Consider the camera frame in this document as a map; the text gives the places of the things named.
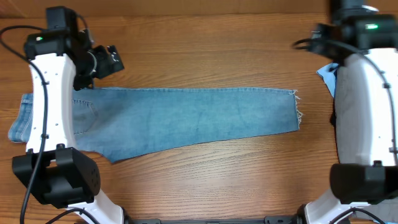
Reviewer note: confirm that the blue denim jeans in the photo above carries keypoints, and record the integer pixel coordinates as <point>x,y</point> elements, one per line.
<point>122,123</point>

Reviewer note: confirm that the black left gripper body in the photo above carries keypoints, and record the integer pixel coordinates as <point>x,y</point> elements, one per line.
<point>102,66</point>

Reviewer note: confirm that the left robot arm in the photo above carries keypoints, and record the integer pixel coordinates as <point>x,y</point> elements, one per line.
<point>62,60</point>

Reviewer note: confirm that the light blue cloth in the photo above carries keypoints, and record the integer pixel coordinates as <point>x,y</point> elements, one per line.
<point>328,74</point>

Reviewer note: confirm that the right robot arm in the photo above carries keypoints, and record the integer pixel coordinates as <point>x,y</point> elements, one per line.
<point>363,43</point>

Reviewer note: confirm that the grey shorts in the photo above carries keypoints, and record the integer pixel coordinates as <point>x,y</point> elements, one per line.
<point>363,118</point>

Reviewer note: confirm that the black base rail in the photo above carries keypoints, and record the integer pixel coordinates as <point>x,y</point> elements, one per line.
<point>283,219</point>

